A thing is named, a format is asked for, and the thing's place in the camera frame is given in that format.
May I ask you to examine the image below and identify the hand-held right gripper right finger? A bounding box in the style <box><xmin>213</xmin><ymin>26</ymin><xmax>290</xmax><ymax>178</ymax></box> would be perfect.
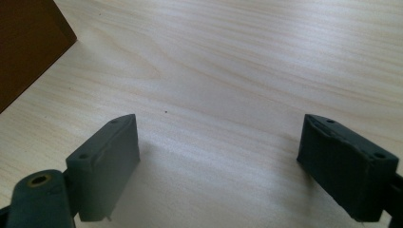
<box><xmin>297</xmin><ymin>114</ymin><xmax>400</xmax><ymax>223</ymax></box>

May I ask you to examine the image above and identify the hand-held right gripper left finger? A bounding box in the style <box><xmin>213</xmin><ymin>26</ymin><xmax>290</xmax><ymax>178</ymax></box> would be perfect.
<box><xmin>65</xmin><ymin>113</ymin><xmax>141</xmax><ymax>222</ymax></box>

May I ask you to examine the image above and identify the brown wooden box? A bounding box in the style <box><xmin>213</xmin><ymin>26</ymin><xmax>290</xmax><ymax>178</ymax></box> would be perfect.
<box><xmin>0</xmin><ymin>0</ymin><xmax>78</xmax><ymax>114</ymax></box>

